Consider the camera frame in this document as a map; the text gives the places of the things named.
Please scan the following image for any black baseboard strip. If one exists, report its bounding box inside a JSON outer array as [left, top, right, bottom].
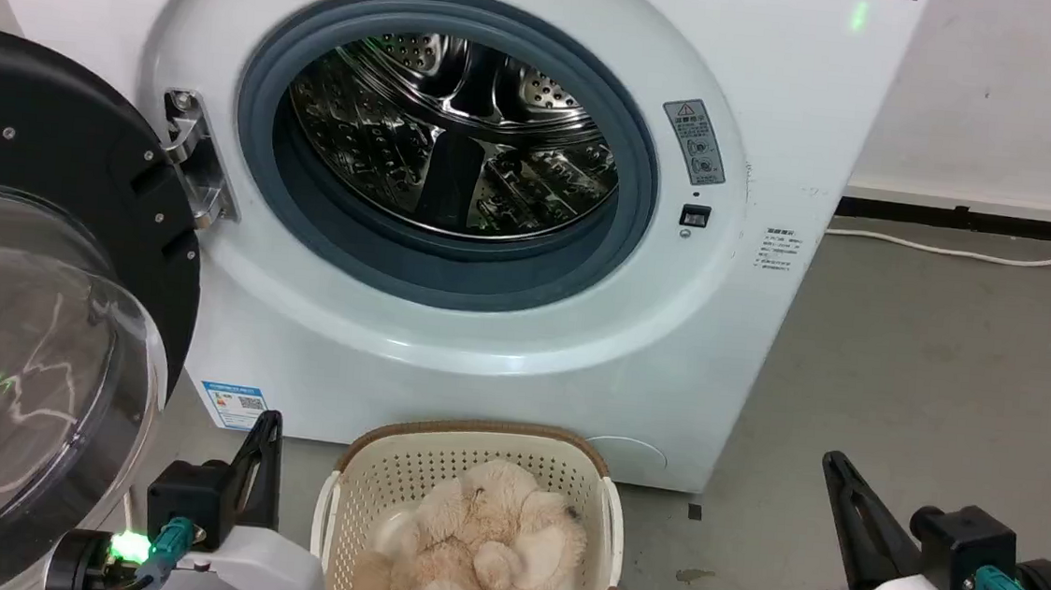
[[835, 195, 1051, 245]]

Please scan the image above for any small printed text sticker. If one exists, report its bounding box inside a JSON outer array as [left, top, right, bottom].
[[754, 226, 798, 274]]

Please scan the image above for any metal door hinge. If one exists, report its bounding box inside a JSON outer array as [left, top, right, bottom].
[[154, 89, 248, 233]]

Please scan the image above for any black washer door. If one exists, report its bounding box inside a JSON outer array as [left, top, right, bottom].
[[0, 25, 221, 590]]

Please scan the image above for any round drain filter cover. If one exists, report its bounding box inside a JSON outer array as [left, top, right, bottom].
[[583, 433, 670, 487]]

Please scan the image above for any cream perforated laundry basket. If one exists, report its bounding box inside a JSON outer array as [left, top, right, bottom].
[[308, 408, 634, 590]]

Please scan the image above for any white front-load washing machine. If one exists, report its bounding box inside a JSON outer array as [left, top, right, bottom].
[[0, 0, 930, 511]]

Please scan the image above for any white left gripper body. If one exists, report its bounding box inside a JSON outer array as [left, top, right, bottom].
[[148, 517, 334, 590]]

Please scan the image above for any blue energy label sticker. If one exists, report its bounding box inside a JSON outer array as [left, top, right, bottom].
[[199, 381, 271, 433]]

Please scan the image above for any beige plush teddy bear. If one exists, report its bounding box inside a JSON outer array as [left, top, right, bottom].
[[353, 449, 595, 590]]

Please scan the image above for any grey rubber door gasket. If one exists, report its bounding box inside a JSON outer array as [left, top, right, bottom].
[[223, 0, 674, 326]]

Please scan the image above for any grey warning sticker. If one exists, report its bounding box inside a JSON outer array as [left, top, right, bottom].
[[656, 96, 732, 189]]

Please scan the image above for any white floor cable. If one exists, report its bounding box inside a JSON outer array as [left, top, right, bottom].
[[824, 227, 1051, 270]]

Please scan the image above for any teal left cable connector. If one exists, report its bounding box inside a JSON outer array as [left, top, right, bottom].
[[136, 514, 195, 588]]

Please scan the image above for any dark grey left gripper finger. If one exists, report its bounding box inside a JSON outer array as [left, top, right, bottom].
[[223, 407, 287, 533]]

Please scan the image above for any stainless steel washer drum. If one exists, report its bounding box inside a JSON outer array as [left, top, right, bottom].
[[278, 22, 630, 251]]

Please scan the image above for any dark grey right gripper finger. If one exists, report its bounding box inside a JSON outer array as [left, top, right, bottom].
[[813, 450, 932, 590]]

